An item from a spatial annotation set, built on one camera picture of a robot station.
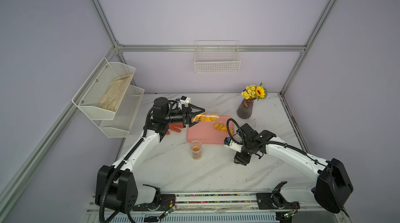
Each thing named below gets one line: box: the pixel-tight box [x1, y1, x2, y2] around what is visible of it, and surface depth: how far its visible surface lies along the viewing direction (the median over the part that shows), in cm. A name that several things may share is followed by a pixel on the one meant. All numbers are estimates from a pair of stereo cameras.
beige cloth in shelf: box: [97, 73, 133, 112], surface depth 80 cm
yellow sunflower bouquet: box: [241, 82, 268, 102], surface depth 90 cm
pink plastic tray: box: [186, 115, 228, 145], surface depth 99 cm
